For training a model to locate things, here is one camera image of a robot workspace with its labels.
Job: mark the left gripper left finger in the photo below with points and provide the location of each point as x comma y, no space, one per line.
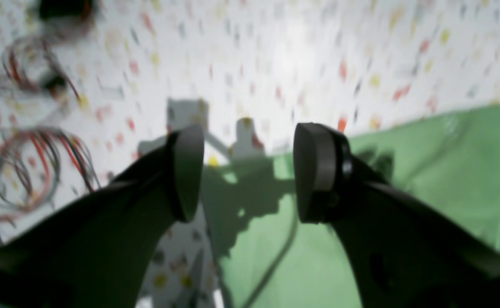
94,252

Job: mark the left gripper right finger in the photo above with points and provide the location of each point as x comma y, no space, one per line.
403,254

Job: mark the light green T-shirt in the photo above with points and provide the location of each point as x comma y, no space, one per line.
268,258

